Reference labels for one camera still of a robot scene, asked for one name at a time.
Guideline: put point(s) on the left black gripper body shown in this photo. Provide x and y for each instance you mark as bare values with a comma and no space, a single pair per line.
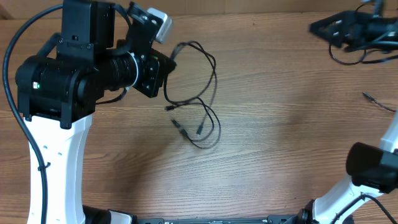
148,77

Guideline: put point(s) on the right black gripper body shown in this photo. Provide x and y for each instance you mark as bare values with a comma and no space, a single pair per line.
376,28

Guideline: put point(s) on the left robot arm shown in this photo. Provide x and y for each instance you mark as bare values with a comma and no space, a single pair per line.
101,47

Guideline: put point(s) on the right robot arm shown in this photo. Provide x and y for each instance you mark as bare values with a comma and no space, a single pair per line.
370,171

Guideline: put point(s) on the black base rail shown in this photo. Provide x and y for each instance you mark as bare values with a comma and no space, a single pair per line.
217,221

